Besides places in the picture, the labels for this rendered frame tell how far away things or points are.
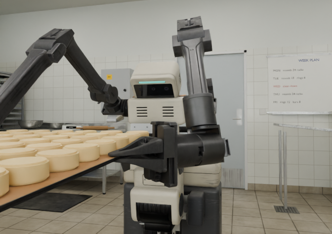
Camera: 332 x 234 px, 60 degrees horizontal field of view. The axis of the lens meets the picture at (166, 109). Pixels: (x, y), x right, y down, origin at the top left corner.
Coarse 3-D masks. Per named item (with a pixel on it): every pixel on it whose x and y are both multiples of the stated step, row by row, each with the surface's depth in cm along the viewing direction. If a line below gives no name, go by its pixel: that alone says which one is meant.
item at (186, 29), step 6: (192, 18) 89; (198, 18) 88; (180, 24) 86; (186, 24) 86; (192, 24) 86; (198, 24) 84; (180, 30) 84; (186, 30) 83; (192, 30) 82; (198, 30) 81; (180, 36) 82; (186, 36) 81; (192, 36) 81; (198, 36) 81; (204, 36) 81; (210, 78) 115; (210, 84) 113; (210, 90) 115
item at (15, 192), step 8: (96, 160) 40; (104, 160) 40; (80, 168) 35; (56, 176) 31; (64, 176) 31; (32, 184) 28; (40, 184) 28; (48, 184) 28; (8, 192) 25; (16, 192) 25; (24, 192) 25; (0, 200) 23; (8, 200) 23
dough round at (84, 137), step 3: (84, 135) 55; (87, 135) 55; (90, 135) 55; (93, 135) 55; (72, 138) 52; (75, 138) 51; (78, 138) 51; (81, 138) 51; (84, 138) 51; (87, 138) 51; (90, 138) 51; (93, 138) 52; (96, 138) 52; (84, 141) 51
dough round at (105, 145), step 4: (88, 140) 47; (92, 140) 47; (96, 140) 46; (100, 140) 46; (104, 140) 46; (108, 140) 46; (112, 140) 46; (100, 144) 44; (104, 144) 44; (108, 144) 44; (112, 144) 45; (100, 148) 44; (104, 148) 44; (108, 148) 44; (112, 148) 45; (100, 152) 44; (104, 152) 44; (108, 152) 44
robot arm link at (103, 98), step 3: (96, 93) 127; (99, 93) 127; (102, 93) 126; (96, 96) 127; (99, 96) 127; (102, 96) 126; (105, 96) 126; (96, 99) 129; (99, 99) 128; (102, 99) 127; (105, 99) 126; (99, 102) 130; (105, 102) 128
